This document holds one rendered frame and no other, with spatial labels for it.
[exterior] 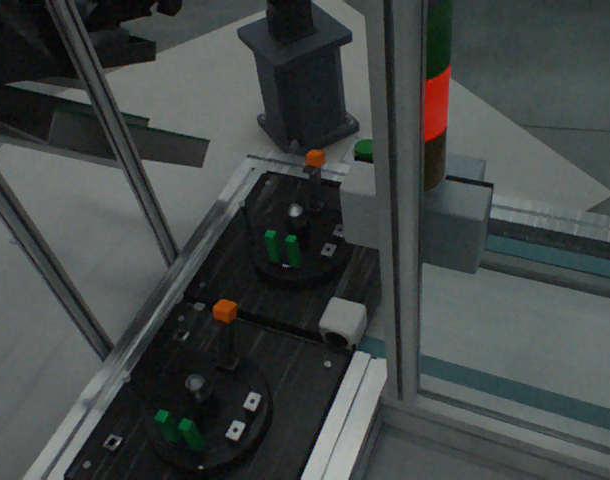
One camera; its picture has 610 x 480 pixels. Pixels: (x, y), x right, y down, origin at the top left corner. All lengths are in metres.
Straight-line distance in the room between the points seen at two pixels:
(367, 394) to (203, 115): 0.75
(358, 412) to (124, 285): 0.47
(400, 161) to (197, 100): 0.94
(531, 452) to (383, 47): 0.49
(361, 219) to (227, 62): 0.94
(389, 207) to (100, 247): 0.71
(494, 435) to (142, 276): 0.58
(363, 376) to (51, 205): 0.70
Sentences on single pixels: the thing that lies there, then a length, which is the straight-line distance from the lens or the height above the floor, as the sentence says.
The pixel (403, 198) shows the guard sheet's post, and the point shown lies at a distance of 0.47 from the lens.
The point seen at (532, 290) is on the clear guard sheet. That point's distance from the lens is 0.53.
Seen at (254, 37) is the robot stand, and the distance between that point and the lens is 1.10.
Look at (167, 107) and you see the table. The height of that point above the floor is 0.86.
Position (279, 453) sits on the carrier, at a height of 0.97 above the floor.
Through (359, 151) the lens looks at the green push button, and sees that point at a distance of 0.97.
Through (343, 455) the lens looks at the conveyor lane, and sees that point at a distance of 0.70.
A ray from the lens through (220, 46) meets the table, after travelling 1.50.
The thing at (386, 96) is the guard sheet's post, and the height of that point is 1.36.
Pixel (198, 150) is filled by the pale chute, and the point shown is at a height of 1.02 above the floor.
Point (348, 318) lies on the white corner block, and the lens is 0.75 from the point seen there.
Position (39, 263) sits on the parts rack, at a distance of 0.74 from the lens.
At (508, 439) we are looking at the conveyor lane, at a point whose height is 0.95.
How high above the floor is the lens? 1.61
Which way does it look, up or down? 48 degrees down
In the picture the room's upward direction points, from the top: 11 degrees counter-clockwise
